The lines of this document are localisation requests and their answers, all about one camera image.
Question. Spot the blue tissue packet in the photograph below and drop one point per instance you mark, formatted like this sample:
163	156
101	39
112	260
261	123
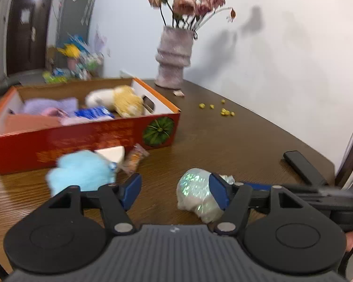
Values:
94	112

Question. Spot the pink ribbed vase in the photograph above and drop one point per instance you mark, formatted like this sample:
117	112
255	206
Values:
173	55

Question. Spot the light blue plush toy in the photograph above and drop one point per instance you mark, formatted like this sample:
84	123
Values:
79	171

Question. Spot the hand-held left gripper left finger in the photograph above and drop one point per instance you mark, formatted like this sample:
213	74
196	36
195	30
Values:
131	191

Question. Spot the dried pink flowers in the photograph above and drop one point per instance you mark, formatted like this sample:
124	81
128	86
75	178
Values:
185	4

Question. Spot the pile of colourful toys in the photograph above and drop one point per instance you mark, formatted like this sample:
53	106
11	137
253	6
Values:
76	61

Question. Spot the iridescent white bag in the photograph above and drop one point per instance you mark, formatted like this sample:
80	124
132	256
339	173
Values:
194	194

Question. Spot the beige crumb piece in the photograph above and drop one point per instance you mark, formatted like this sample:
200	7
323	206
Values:
178	93

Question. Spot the dark brown entrance door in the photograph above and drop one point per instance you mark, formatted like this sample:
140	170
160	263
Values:
26	35

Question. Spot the grey tall cabinet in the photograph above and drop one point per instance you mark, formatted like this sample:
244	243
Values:
73	17

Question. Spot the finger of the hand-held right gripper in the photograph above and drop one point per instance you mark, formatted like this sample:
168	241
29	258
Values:
257	186
303	167

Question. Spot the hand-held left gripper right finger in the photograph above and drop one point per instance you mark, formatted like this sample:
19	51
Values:
219	192

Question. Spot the white triangular foam piece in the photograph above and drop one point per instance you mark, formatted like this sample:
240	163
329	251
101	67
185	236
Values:
111	153

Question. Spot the pink cloth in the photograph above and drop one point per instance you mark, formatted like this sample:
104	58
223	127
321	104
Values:
54	112

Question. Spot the purple fluffy cloth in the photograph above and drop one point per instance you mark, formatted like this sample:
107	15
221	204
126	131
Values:
47	105

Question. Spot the orange snack packet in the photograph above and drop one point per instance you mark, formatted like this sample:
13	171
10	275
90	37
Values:
133	158

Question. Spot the scattered yellow crumbs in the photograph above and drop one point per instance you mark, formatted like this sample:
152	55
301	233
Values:
225	112

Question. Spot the white and yellow plush toy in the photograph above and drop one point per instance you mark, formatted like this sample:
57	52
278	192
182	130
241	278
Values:
117	100

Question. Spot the red cardboard box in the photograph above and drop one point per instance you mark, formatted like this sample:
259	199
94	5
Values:
76	141

